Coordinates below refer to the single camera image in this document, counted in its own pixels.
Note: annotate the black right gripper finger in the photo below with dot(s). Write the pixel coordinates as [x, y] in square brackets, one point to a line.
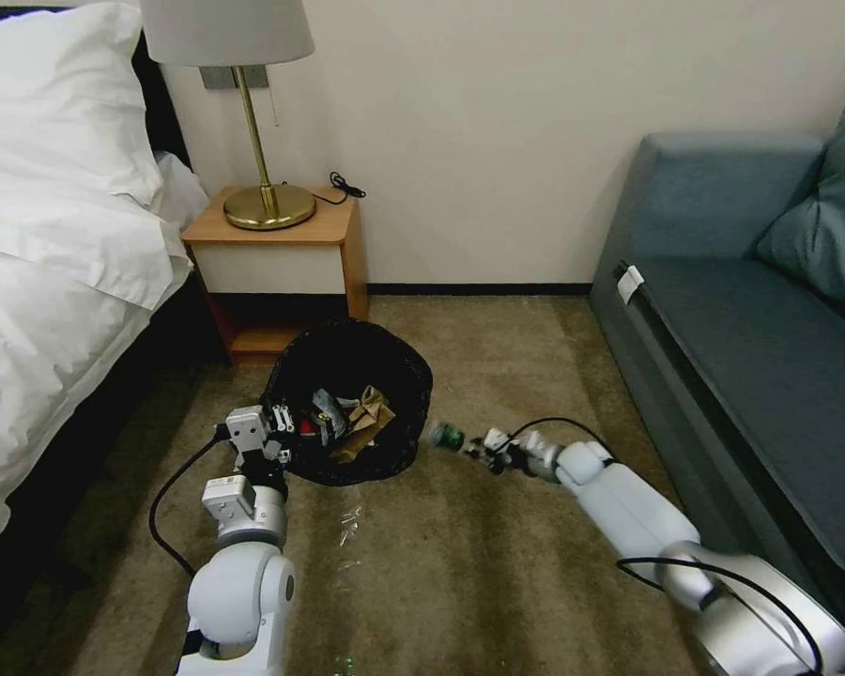
[484, 462]
[477, 445]

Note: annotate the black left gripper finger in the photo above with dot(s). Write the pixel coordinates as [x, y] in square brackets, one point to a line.
[282, 417]
[280, 451]

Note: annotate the green drink can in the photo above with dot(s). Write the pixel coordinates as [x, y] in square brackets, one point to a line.
[448, 436]

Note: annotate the black mesh trash bin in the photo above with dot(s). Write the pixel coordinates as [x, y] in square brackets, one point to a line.
[401, 380]

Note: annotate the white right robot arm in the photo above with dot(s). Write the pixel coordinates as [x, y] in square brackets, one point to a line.
[630, 503]

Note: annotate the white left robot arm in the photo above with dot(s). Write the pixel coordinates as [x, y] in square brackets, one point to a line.
[243, 584]

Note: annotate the small red trash piece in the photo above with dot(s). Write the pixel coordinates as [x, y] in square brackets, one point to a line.
[308, 426]

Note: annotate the grey crumpled wrapper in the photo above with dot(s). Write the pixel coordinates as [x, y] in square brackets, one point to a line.
[327, 412]

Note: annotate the crumpled brown paper bag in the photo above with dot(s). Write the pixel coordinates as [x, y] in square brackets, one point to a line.
[366, 422]

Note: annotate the clear plastic wrapper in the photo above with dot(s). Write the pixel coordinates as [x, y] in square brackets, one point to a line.
[351, 524]

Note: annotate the wooden nightstand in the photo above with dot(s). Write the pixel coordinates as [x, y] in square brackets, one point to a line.
[282, 271]

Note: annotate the black baseboard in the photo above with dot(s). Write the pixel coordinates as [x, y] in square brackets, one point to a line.
[479, 288]

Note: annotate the brass lamp stand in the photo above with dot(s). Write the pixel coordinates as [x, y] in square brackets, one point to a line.
[267, 208]

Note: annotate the white sofa tag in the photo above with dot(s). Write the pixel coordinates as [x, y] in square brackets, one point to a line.
[631, 280]

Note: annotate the blue-grey sofa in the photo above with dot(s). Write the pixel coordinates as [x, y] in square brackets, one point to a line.
[718, 338]

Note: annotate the white duvet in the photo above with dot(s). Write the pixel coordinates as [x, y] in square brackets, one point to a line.
[49, 331]

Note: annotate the white pillow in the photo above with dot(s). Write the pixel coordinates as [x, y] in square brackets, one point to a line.
[49, 106]

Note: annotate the white lamp shade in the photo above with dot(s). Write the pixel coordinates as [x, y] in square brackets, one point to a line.
[227, 32]

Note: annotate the blue-grey sofa cushion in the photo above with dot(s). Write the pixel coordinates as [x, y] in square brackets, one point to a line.
[827, 218]

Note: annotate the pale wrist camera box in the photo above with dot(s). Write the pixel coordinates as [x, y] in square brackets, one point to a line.
[246, 428]

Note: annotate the black bed frame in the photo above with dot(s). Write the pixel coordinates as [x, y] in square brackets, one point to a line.
[162, 98]

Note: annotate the grey wall socket plate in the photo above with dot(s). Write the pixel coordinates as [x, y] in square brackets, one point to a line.
[218, 77]

